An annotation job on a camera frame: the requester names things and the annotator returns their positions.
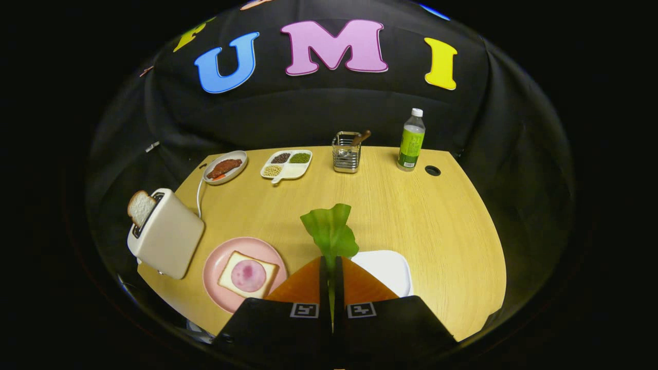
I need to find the white divided dish with grains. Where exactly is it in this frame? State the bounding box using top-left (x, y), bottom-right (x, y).
top-left (260, 150), bottom-right (313, 184)

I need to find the black backdrop cloth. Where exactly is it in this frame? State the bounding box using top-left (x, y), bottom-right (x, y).
top-left (86, 0), bottom-right (574, 332)

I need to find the pink round plate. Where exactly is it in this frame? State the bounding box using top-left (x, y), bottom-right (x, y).
top-left (203, 237), bottom-right (288, 314)

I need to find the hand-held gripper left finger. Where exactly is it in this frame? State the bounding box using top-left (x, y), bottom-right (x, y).
top-left (212, 256), bottom-right (334, 369)

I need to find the white round plate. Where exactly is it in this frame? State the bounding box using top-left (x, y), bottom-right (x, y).
top-left (203, 150), bottom-right (248, 186)

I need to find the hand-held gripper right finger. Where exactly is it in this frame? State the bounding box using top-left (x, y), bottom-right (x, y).
top-left (333, 256), bottom-right (459, 369)

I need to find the pink ham slice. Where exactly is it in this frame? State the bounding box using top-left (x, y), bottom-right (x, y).
top-left (231, 260), bottom-right (267, 292)

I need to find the metal utensil holder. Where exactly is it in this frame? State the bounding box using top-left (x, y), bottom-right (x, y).
top-left (332, 132), bottom-right (361, 174)

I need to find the white rectangular plate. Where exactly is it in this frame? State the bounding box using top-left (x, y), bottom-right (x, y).
top-left (351, 250), bottom-right (413, 298)

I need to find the brown meat piece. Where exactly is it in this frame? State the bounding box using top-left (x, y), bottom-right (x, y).
top-left (207, 159), bottom-right (243, 180)

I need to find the white toaster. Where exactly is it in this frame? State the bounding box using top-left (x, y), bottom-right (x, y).
top-left (127, 188), bottom-right (206, 280)

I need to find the white bread slice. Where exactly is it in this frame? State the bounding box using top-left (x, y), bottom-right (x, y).
top-left (127, 190), bottom-right (157, 228)

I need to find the square toast slice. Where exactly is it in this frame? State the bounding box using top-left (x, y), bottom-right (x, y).
top-left (218, 251), bottom-right (279, 299)

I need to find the green label plastic bottle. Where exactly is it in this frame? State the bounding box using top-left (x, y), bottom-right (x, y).
top-left (396, 108), bottom-right (426, 172)

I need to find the green lettuce leaf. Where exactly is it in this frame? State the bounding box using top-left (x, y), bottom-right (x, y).
top-left (300, 203), bottom-right (360, 329)

